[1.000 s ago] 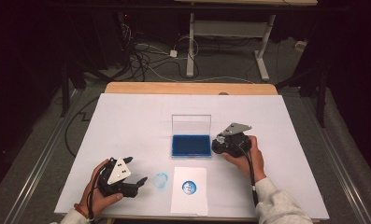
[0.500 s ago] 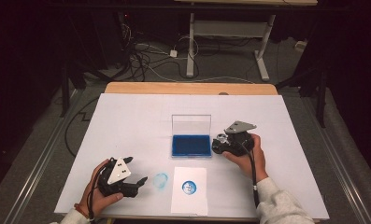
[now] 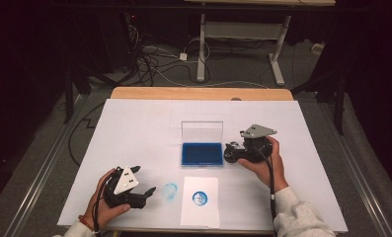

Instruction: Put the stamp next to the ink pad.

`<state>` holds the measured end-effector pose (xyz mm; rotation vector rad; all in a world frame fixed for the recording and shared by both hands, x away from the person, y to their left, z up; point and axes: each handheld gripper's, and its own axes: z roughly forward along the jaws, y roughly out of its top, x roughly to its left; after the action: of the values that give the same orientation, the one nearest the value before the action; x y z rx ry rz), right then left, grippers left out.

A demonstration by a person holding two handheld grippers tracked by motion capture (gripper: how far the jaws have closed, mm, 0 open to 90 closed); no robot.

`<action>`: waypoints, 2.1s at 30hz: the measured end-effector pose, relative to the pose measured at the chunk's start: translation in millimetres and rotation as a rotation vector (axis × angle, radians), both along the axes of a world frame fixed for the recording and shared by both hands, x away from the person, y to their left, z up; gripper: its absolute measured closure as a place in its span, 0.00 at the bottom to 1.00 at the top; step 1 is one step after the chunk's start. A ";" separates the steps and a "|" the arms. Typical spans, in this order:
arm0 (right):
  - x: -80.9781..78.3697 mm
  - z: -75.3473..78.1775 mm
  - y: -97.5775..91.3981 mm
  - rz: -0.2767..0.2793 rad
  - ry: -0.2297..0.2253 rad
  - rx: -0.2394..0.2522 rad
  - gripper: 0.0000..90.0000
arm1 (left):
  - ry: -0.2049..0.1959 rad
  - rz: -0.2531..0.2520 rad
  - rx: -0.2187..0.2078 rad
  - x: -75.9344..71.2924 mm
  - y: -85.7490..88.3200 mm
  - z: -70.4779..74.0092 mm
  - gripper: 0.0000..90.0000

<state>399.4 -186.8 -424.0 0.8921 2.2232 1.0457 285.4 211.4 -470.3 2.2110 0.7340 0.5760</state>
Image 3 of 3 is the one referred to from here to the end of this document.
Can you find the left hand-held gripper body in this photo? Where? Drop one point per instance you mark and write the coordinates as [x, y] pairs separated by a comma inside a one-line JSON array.
[[124, 184]]

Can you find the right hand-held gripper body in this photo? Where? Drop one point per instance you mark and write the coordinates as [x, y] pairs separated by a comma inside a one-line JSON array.
[[257, 148]]

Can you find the black round stamp base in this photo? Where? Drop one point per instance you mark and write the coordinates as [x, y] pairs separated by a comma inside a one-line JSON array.
[[229, 156]]

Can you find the blue ink pad box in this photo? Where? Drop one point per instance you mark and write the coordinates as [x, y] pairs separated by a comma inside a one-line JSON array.
[[201, 154]]

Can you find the person's right hand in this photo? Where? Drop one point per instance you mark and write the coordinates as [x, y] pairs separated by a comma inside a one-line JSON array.
[[272, 171]]

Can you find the person's left hand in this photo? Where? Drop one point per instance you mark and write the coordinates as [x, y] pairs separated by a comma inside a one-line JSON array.
[[99, 210]]

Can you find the large white table cover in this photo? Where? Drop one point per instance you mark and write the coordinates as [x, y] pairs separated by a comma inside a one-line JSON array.
[[134, 131]]

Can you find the white paper sheet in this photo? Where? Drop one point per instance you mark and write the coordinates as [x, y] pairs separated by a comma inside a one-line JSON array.
[[200, 215]]

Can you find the wooden table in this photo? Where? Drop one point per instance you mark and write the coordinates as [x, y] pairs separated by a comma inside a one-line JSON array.
[[183, 93]]

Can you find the black metal stand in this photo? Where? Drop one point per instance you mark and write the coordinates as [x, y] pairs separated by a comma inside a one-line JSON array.
[[68, 95], [339, 98]]

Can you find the white power adapter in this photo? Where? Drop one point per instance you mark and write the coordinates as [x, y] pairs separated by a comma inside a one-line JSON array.
[[183, 56]]

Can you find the white power strip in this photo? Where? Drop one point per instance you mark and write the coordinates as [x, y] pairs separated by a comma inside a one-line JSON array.
[[317, 48]]

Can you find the aluminium floor rail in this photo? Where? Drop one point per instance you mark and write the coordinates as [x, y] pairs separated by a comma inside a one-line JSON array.
[[358, 177], [42, 171]]

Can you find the white metal desk frame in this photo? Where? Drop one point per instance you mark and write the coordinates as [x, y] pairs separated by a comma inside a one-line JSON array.
[[243, 30]]

